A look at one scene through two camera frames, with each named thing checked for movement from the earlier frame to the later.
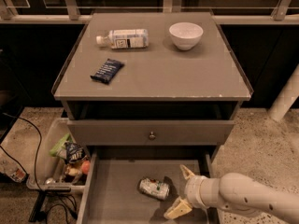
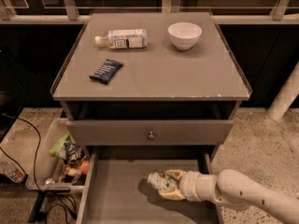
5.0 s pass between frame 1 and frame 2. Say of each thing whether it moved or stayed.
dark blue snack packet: stayed
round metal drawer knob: stayed
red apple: stayed
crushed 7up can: moved
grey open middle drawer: stayed
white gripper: moved
